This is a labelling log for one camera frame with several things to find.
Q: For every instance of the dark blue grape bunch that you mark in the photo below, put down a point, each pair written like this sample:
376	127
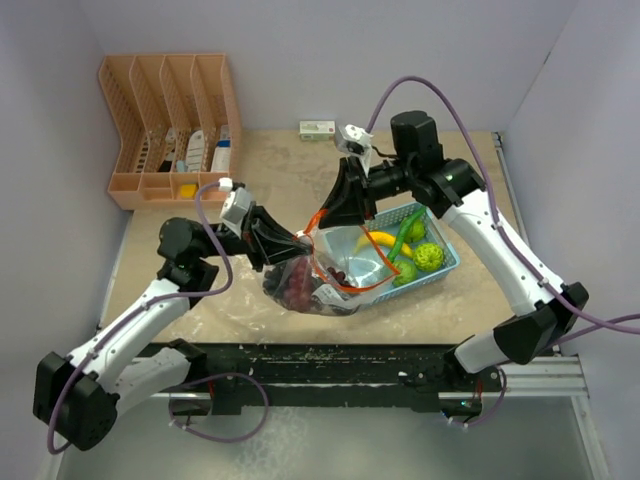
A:
272	279

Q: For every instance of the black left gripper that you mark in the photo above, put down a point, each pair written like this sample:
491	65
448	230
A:
266	241

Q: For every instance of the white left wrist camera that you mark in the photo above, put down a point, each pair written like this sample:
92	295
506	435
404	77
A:
236	205

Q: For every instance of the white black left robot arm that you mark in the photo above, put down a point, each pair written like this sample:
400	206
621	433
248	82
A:
80	396

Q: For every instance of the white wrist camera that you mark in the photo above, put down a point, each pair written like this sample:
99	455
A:
236	205
355	141

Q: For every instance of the small green white box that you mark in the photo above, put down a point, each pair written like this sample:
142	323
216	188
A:
316	130

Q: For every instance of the yellow-green custard apple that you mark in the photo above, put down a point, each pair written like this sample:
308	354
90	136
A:
428	257

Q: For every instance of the yellow block in organizer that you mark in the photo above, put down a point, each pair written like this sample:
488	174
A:
187	191

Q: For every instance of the black metal base frame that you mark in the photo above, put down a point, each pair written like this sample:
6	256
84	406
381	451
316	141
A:
418	377

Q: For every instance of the yellow banana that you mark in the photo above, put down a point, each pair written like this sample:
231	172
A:
381	238

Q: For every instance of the dark red grape bunch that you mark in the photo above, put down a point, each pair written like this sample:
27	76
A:
319	297

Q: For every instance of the light blue plastic basket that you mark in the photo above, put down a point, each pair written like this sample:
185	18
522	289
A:
407	235

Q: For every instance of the aluminium rail frame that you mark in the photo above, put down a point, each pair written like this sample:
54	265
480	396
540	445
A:
535	196

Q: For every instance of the clear zip top bag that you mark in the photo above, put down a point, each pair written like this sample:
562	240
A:
320	262

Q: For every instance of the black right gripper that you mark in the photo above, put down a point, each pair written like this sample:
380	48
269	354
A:
352	201

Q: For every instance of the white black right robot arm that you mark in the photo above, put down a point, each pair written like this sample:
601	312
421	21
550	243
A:
542	303

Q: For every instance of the orange plastic file organizer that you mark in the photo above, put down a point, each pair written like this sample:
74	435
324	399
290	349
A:
157	101

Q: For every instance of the white blue box in organizer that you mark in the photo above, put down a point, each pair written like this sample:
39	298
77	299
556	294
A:
222	152

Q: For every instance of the green custard apple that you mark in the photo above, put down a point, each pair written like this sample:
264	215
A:
407	273

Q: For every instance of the white bottle in organizer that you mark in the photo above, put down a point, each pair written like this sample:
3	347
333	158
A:
195	151

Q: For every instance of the green chili pepper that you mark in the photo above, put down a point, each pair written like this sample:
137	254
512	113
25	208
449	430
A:
405	227

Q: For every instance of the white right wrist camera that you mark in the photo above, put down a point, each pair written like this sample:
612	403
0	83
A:
355	141

